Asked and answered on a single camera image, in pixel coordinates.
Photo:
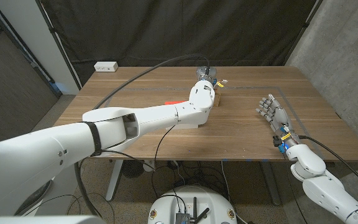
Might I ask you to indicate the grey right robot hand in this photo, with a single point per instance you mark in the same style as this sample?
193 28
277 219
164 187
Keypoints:
278 118

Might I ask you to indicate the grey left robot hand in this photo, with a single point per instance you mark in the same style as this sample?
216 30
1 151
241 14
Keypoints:
205 73

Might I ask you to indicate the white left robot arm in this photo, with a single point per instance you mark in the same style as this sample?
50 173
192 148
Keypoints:
73 143

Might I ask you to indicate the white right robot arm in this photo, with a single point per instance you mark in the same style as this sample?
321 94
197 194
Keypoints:
319 180

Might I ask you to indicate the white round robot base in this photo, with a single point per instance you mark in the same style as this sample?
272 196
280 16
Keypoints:
166 205

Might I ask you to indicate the wooden coin slot box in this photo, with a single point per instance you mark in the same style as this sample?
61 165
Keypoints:
217 100

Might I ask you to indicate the red lidded white box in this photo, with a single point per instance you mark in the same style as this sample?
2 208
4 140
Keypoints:
174 102

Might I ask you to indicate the white power outlet box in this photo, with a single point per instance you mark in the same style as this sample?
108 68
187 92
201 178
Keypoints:
105 66

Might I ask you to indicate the black antenna electronics box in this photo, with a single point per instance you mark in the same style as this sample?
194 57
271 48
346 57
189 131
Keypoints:
182 217

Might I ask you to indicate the grey tape outline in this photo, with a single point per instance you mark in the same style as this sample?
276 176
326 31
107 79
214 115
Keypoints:
253 88

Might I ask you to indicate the grey table leg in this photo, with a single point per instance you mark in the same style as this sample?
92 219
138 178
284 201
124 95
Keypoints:
270 183

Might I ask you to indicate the black fabric backdrop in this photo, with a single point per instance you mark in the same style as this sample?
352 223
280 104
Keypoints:
135 28

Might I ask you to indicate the black backdrop stand pole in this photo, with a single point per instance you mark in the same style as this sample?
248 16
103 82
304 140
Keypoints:
59 46
303 29

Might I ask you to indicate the white round foot disc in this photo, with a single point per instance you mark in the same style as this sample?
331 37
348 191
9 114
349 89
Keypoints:
149 168

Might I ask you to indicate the small black floor fan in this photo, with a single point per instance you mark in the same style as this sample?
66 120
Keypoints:
132 169

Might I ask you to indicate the white table leg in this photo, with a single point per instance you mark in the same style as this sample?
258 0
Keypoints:
113 183

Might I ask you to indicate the white flat floor platform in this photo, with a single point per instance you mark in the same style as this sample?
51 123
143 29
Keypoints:
64 193

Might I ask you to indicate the black leather shoe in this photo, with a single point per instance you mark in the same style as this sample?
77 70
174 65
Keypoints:
34 196

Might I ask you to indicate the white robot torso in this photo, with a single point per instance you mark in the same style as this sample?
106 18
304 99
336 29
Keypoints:
42 220

